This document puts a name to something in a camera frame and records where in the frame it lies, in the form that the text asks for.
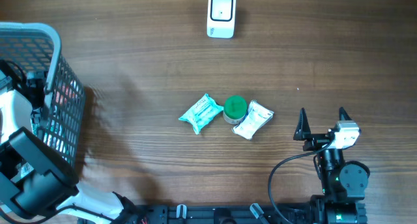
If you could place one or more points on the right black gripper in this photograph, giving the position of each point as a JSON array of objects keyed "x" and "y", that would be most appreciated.
[{"x": 303, "y": 132}]

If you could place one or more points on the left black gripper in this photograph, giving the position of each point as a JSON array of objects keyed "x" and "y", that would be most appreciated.
[{"x": 36, "y": 81}]

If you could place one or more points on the white tissue pack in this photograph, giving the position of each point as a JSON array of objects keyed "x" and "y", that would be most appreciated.
[{"x": 256, "y": 117}]

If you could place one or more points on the green lid jar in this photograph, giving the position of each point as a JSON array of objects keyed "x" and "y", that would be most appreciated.
[{"x": 235, "y": 109}]

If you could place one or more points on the teal wet wipes pack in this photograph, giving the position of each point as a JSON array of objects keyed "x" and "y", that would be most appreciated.
[{"x": 201, "y": 113}]

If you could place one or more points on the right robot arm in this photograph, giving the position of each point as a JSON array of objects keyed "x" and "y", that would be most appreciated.
[{"x": 343, "y": 182}]

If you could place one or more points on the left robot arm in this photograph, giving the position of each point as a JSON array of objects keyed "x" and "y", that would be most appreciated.
[{"x": 37, "y": 181}]

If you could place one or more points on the white barcode scanner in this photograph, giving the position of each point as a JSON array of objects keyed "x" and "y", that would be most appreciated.
[{"x": 221, "y": 18}]

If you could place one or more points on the grey mesh plastic basket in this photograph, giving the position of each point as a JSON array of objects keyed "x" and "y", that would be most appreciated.
[{"x": 33, "y": 51}]

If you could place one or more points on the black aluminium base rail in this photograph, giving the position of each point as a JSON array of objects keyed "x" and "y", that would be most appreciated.
[{"x": 254, "y": 213}]

